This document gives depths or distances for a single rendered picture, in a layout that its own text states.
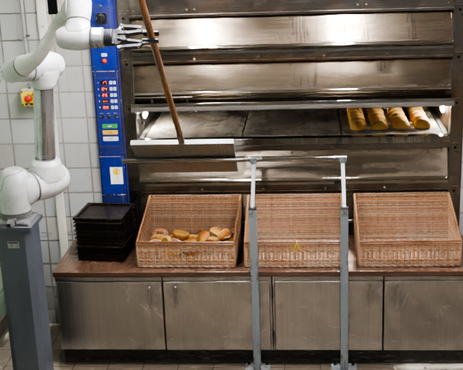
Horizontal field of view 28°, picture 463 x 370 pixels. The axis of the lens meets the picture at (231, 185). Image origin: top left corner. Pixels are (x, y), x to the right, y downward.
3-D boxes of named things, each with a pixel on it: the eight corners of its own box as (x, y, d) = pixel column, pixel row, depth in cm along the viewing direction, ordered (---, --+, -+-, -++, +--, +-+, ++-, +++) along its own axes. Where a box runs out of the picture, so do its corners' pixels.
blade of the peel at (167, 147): (233, 143, 486) (233, 138, 487) (130, 144, 491) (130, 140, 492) (238, 171, 519) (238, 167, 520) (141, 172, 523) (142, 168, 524)
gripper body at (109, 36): (106, 34, 404) (127, 34, 403) (105, 51, 400) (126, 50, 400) (103, 24, 397) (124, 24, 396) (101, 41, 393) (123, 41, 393)
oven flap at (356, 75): (134, 97, 531) (134, 62, 531) (450, 90, 516) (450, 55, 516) (133, 96, 526) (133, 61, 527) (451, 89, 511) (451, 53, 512)
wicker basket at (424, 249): (351, 236, 545) (352, 191, 536) (448, 236, 540) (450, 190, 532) (356, 268, 498) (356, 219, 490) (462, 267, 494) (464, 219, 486)
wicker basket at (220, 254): (151, 237, 556) (148, 194, 548) (244, 237, 550) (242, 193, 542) (135, 268, 510) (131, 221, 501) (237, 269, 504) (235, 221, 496)
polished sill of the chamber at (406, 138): (139, 144, 546) (139, 138, 545) (447, 139, 531) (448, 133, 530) (137, 147, 540) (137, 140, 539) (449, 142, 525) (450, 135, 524)
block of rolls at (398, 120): (345, 108, 600) (345, 100, 599) (420, 106, 596) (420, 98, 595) (350, 131, 542) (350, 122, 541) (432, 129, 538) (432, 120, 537)
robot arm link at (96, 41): (92, 52, 401) (106, 52, 401) (88, 41, 393) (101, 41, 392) (94, 34, 405) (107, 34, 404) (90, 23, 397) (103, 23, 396)
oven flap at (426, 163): (140, 183, 546) (140, 149, 548) (447, 179, 531) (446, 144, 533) (139, 183, 542) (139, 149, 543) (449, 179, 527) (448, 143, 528)
